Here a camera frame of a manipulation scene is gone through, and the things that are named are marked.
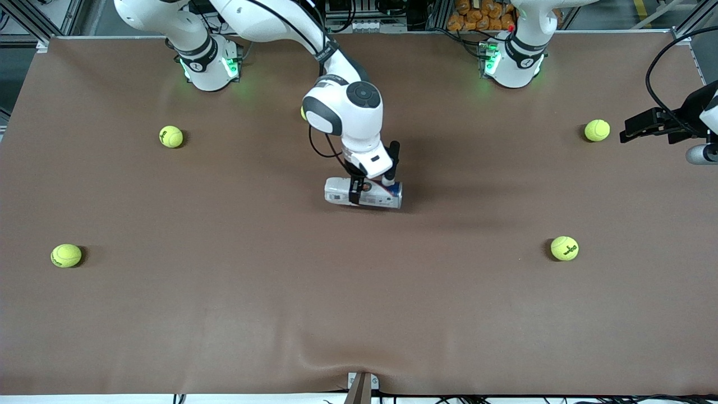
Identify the silver metal bracket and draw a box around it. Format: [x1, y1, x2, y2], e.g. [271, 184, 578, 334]
[347, 372, 380, 391]

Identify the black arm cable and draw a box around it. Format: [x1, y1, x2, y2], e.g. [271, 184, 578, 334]
[645, 25, 718, 121]
[247, 0, 354, 176]

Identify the white blue tennis ball can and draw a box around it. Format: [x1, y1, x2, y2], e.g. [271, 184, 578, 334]
[324, 177, 403, 209]

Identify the bag of orange items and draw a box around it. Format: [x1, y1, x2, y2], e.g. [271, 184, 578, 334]
[447, 0, 518, 32]

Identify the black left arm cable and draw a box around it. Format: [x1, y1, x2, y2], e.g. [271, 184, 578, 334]
[645, 25, 718, 121]

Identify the brown table mat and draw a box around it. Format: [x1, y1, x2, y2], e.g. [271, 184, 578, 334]
[0, 31, 718, 397]

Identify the long white power strip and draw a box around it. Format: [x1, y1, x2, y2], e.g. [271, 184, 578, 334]
[324, 20, 408, 33]

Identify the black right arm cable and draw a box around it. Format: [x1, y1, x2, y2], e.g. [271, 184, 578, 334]
[247, 0, 354, 176]

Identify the brown mounting bar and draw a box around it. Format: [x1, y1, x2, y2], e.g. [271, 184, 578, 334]
[343, 373, 373, 404]

